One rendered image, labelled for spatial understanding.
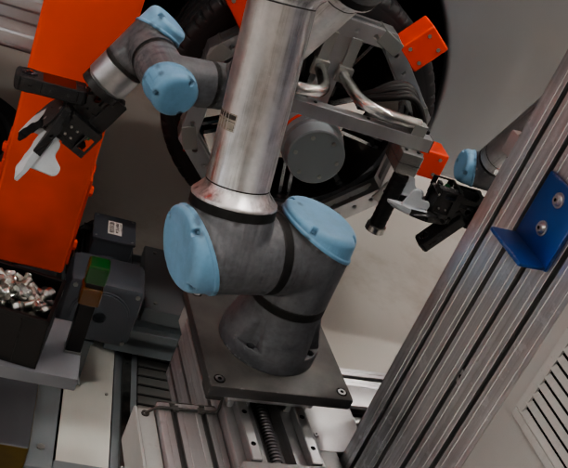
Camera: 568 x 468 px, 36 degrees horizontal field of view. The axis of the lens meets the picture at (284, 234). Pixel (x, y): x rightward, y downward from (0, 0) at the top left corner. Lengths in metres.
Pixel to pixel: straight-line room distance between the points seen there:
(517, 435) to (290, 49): 0.51
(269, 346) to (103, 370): 1.12
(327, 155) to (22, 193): 0.64
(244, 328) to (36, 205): 0.63
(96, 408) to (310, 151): 0.82
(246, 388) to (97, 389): 1.07
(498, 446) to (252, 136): 0.46
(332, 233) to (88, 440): 1.11
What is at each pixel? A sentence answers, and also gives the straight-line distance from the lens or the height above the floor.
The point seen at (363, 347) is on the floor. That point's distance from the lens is 2.96.
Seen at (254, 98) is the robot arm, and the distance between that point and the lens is 1.08.
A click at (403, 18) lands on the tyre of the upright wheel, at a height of 1.14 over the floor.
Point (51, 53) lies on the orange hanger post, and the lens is 1.61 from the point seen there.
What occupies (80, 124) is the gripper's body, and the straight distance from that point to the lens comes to 1.48.
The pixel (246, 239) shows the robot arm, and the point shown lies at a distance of 1.11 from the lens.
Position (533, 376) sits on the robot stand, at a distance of 0.94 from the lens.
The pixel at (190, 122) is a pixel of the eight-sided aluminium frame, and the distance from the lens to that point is 2.02.
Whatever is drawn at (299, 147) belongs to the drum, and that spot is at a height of 0.86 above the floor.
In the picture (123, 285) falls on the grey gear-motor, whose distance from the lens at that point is 2.06.
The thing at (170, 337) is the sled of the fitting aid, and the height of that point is 0.17.
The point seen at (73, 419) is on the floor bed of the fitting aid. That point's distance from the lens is 2.18.
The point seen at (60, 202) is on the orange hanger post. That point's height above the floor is 0.68.
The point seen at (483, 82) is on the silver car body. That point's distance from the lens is 2.33.
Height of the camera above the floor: 1.57
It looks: 28 degrees down
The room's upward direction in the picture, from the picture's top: 24 degrees clockwise
